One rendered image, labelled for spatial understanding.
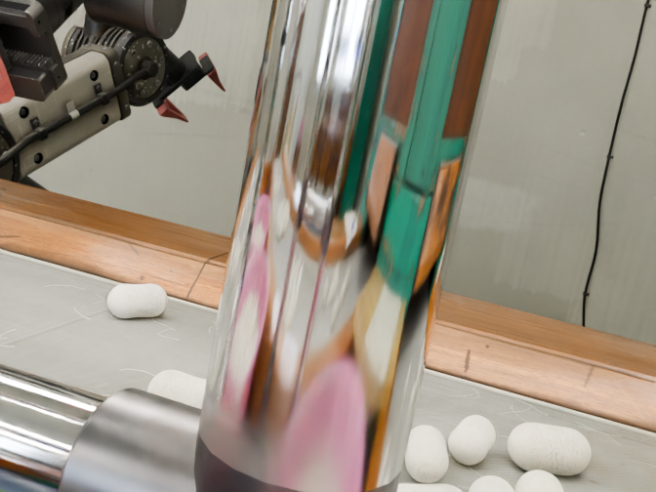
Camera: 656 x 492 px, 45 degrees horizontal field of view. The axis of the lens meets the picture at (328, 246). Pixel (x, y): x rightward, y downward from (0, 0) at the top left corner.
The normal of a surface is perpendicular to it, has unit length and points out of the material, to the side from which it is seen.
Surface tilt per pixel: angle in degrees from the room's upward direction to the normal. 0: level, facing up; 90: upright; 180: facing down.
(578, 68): 90
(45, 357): 0
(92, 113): 89
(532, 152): 90
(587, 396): 45
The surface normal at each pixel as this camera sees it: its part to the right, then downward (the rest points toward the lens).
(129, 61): 0.84, 0.26
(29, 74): -0.04, -0.65
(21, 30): -0.33, 0.72
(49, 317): 0.19, -0.96
